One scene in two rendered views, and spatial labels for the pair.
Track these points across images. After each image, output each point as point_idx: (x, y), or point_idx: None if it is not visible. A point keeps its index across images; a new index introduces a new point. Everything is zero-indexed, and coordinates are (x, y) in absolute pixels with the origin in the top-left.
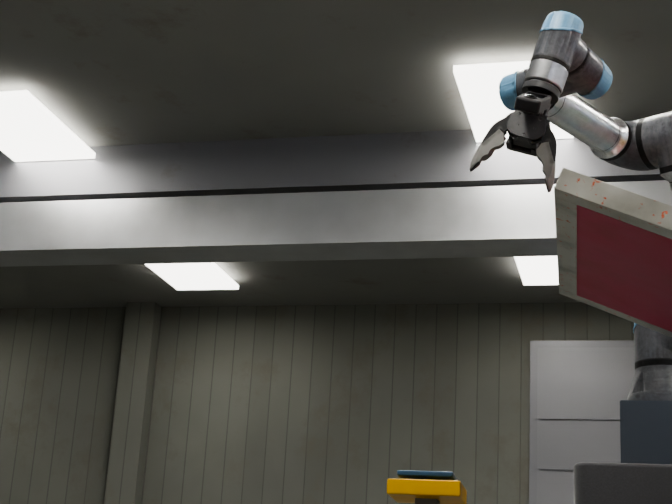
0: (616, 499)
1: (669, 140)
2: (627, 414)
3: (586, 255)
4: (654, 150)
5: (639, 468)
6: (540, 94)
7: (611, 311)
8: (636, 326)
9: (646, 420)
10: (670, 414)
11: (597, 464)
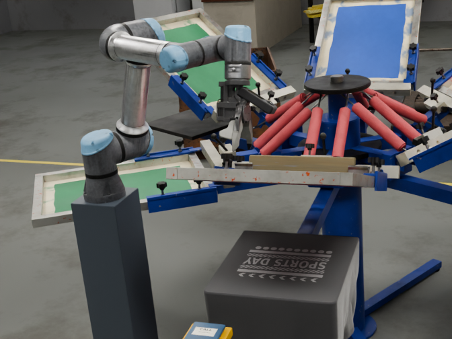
0: (340, 309)
1: None
2: (118, 212)
3: None
4: None
5: (341, 290)
6: (249, 89)
7: (183, 179)
8: (96, 153)
9: (123, 212)
10: (129, 203)
11: (337, 298)
